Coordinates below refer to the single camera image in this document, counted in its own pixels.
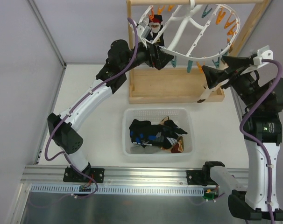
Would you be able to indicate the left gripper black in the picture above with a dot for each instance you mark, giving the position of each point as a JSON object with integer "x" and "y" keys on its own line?
{"x": 153, "y": 55}

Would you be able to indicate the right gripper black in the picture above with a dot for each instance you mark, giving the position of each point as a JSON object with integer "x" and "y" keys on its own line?
{"x": 233, "y": 76}

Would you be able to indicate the teal clothes peg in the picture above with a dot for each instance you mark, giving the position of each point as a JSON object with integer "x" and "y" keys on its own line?
{"x": 174, "y": 62}

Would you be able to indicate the white round clip hanger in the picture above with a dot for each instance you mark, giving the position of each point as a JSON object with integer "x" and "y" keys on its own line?
{"x": 199, "y": 33}

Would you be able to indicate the black blue sport sock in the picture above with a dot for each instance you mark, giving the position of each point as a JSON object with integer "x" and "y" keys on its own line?
{"x": 146, "y": 134}

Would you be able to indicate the brown cream striped sock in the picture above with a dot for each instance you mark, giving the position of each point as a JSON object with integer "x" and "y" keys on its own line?
{"x": 205, "y": 95}

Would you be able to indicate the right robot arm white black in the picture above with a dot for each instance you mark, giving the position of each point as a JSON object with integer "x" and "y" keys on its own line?
{"x": 258, "y": 82}

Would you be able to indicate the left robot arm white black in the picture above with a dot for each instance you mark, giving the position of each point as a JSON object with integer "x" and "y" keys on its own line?
{"x": 63, "y": 128}

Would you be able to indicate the black santa sock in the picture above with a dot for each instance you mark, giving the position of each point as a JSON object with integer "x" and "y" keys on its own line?
{"x": 156, "y": 25}

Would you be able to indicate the white plastic basket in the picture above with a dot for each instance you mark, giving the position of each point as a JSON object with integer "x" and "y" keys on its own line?
{"x": 181, "y": 118}

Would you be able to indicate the brown patterned sock in basket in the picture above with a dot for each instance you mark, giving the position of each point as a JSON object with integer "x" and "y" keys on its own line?
{"x": 179, "y": 146}

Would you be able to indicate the green circuit board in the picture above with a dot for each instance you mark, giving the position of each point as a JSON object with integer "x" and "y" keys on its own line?
{"x": 210, "y": 195}

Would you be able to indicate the wooden hanging rack frame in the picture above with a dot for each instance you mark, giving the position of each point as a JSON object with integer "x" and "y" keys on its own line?
{"x": 185, "y": 83}

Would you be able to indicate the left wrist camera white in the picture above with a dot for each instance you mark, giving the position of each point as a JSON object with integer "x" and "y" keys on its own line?
{"x": 143, "y": 29}

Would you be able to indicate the right black mount plate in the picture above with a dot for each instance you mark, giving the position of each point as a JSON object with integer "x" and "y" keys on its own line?
{"x": 196, "y": 177}

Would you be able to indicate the black mount plate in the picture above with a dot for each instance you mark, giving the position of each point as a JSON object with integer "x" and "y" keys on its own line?
{"x": 71, "y": 175}
{"x": 196, "y": 177}

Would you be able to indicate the left black mount plate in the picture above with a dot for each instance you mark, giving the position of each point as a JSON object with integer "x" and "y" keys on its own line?
{"x": 71, "y": 175}

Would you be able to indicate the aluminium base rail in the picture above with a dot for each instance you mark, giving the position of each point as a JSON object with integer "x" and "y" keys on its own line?
{"x": 123, "y": 176}

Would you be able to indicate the white slotted cable duct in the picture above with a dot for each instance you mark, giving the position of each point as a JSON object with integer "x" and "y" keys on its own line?
{"x": 117, "y": 190}

